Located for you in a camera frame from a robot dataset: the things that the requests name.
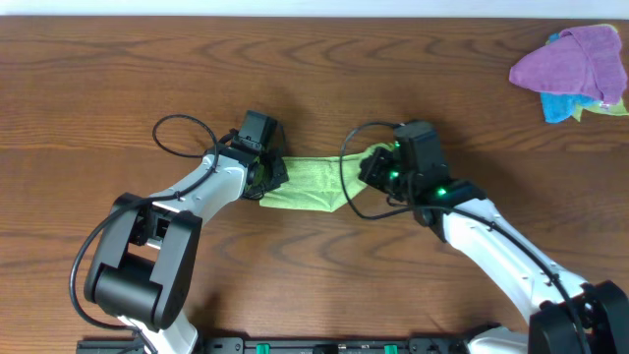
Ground green cloth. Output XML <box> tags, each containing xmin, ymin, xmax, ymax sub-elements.
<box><xmin>571</xmin><ymin>100</ymin><xmax>628</xmax><ymax>122</ymax></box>
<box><xmin>258</xmin><ymin>143</ymin><xmax>393</xmax><ymax>212</ymax></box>

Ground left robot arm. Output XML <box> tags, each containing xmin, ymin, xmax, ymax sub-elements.
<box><xmin>84</xmin><ymin>144</ymin><xmax>288</xmax><ymax>353</ymax></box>

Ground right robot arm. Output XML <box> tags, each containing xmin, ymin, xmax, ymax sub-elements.
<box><xmin>359</xmin><ymin>147</ymin><xmax>628</xmax><ymax>354</ymax></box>

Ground blue cloth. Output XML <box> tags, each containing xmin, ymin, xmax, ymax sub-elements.
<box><xmin>538</xmin><ymin>31</ymin><xmax>602</xmax><ymax>123</ymax></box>

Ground purple cloth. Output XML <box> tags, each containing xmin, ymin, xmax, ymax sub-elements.
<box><xmin>509</xmin><ymin>25</ymin><xmax>628</xmax><ymax>104</ymax></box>

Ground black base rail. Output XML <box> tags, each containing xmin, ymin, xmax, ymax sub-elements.
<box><xmin>76</xmin><ymin>335</ymin><xmax>492</xmax><ymax>354</ymax></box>

